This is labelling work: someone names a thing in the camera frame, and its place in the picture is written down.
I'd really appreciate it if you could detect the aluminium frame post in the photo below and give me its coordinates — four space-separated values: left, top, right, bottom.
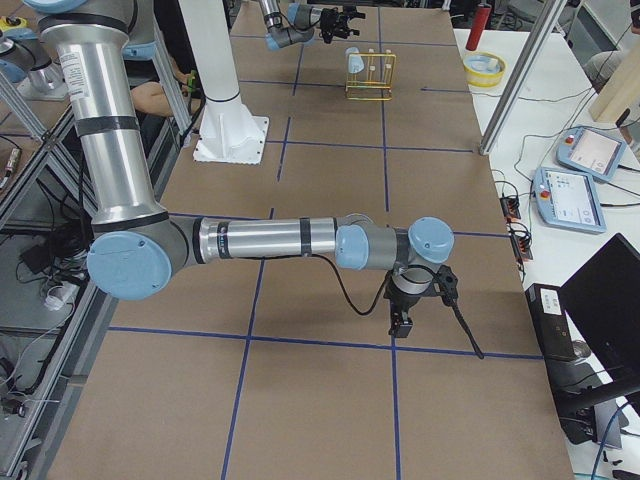
479 0 566 155

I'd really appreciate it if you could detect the yellow bowl with blue lid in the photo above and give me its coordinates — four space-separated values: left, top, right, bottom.
463 52 507 88

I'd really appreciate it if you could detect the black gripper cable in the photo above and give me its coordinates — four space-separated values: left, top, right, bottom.
259 252 485 360

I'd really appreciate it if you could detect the seated person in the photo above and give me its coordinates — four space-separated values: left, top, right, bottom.
130 0 201 117

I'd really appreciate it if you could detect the orange black connector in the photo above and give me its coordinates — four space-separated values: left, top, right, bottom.
510 231 533 263
500 196 521 222

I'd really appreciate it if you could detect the upper teach pendant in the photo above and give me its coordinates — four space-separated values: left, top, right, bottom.
556 126 627 182

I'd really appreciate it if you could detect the gold wire cup holder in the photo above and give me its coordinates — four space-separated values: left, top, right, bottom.
345 49 397 102

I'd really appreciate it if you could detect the black computer box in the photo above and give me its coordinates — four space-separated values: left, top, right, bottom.
526 283 576 362

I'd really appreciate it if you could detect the orange black connector upper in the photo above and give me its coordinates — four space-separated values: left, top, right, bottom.
500 196 521 222

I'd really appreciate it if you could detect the orange black connector lower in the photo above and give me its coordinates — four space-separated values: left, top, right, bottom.
510 231 533 263

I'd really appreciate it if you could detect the red cylinder bottle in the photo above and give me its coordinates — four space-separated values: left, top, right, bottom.
465 2 493 52

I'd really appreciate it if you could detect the lower teach pendant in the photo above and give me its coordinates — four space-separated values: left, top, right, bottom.
533 167 607 234

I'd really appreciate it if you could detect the light blue cup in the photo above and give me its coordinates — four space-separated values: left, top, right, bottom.
345 47 365 75

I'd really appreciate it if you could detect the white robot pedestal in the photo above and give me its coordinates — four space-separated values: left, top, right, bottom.
179 0 269 165

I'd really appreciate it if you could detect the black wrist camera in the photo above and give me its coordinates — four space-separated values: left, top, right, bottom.
437 265 459 307

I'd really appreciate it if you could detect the teach pendant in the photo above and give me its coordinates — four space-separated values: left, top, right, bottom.
556 126 627 182
533 167 607 234

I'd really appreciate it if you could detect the black monitor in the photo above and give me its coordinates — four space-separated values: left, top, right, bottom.
560 233 640 373

